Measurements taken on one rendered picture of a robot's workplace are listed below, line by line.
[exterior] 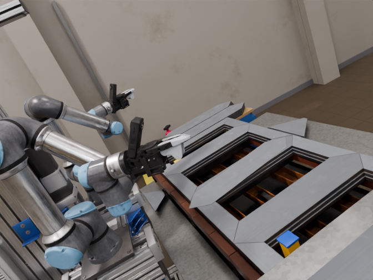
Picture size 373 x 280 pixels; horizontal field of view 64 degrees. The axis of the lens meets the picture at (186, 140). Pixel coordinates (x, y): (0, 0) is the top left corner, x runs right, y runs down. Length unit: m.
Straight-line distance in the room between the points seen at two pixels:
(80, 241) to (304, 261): 0.73
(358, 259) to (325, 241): 0.11
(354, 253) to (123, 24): 3.66
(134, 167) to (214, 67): 3.57
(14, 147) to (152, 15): 3.32
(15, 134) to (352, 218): 1.04
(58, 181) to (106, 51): 2.80
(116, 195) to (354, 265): 0.66
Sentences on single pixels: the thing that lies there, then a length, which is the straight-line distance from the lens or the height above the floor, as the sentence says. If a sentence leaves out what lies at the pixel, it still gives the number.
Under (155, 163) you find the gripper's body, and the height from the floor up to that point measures 1.42.
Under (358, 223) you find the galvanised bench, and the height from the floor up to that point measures 1.05.
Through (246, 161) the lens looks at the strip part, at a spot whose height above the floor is 0.86.
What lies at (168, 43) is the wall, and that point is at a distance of 4.16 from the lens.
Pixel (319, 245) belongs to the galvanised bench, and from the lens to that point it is 0.96.
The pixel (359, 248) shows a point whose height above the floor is 1.07.
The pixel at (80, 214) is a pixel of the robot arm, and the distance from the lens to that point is 1.22.
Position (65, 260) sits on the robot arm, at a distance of 1.16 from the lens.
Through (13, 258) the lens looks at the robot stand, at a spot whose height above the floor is 1.15.
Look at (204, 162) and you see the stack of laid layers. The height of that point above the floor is 0.84.
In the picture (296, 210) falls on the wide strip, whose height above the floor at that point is 0.86.
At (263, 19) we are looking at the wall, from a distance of 4.71.
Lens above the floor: 1.74
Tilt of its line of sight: 21 degrees down
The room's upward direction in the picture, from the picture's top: 25 degrees counter-clockwise
